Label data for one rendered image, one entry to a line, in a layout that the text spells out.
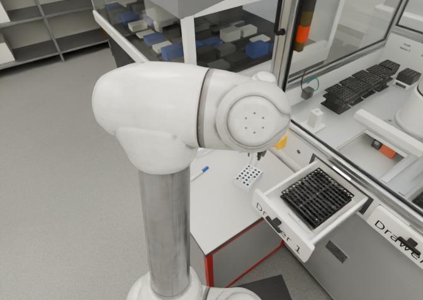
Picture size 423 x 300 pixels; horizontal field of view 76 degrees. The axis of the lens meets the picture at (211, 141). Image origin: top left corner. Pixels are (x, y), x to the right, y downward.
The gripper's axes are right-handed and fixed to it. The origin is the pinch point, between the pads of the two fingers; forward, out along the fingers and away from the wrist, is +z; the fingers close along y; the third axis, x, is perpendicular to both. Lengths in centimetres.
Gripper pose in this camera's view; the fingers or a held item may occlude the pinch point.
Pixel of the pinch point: (253, 158)
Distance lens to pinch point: 121.1
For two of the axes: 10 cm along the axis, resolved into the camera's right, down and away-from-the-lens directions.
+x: 5.2, -6.1, 6.0
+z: 0.2, 7.1, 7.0
